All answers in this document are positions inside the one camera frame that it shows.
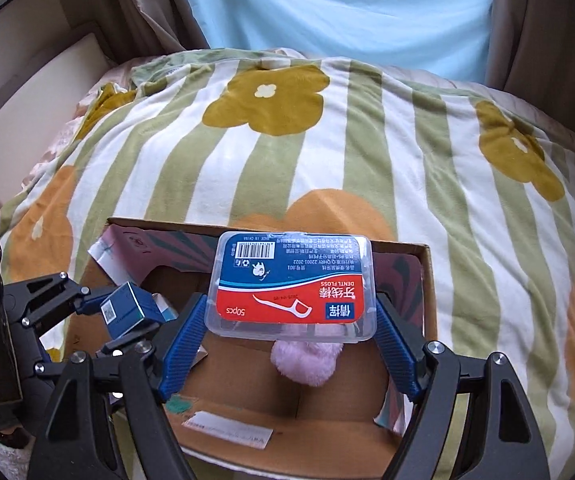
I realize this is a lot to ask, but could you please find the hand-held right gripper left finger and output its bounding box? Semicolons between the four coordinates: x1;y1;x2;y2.
27;293;209;480

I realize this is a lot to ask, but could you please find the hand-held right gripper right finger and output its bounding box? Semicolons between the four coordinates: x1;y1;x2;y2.
376;294;551;480

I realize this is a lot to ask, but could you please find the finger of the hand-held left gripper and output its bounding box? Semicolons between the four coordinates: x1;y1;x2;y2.
3;271;104;328
92;322;163;361

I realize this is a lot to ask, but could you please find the small blue carton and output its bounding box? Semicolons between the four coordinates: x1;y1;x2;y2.
99;281;161;342

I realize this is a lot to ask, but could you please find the brown cardboard box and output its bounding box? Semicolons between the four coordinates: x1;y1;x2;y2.
64;216;438;480

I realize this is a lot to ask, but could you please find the clear dental floss box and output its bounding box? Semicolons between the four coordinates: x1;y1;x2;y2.
204;230;379;345

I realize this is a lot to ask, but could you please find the person's left forearm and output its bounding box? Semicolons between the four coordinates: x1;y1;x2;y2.
0;375;35;453

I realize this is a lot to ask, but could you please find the small white teal carton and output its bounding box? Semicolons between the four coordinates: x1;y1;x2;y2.
150;294;180;324

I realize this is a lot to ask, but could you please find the beige padded headboard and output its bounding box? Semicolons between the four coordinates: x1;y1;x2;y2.
0;32;116;207

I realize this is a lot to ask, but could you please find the floral striped blanket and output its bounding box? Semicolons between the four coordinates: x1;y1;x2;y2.
0;47;575;480

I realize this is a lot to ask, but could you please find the brown curtain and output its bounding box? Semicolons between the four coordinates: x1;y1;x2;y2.
485;0;575;161
101;0;209;67

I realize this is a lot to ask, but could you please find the light blue curtain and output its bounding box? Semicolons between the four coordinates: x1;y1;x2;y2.
170;0;497;86

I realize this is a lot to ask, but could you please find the pink fluffy hair tie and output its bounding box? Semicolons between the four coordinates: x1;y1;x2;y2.
270;338;343;389

